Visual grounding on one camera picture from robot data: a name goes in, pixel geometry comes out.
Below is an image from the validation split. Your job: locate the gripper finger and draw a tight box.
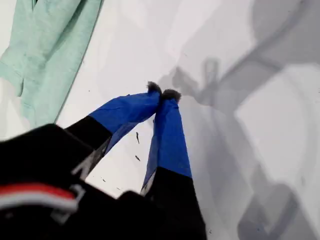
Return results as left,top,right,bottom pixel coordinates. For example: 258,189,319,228
140,88,208,240
63,81,162,157

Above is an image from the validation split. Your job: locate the pale green T-shirt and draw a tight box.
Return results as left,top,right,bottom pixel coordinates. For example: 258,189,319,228
0,0,105,127

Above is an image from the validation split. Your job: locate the arm red white wire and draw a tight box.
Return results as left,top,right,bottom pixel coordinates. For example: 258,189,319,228
0,183,79,211

